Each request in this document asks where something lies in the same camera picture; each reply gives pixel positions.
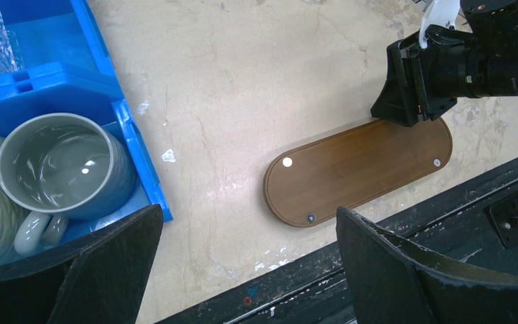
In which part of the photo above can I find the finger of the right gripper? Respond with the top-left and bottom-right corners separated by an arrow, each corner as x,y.
370,39 -> 420,127

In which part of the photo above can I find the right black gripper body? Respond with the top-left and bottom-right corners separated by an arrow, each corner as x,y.
397,24 -> 482,121

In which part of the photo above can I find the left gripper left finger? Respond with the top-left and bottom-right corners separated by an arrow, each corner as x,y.
0,205 -> 163,323

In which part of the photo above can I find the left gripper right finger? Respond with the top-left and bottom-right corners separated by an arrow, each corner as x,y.
336,207 -> 518,323

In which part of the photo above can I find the brown oval wooden tray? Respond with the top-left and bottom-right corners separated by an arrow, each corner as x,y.
262,119 -> 453,227

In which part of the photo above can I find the grey ceramic mug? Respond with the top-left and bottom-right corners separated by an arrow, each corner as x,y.
0,113 -> 136,256

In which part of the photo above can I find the blue plastic bin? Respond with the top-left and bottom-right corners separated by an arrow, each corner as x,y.
0,1 -> 173,244

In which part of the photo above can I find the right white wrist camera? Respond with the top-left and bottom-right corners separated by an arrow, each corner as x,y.
418,0 -> 461,49

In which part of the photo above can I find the black aluminium base frame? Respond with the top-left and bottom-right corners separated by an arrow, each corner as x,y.
167,158 -> 518,323

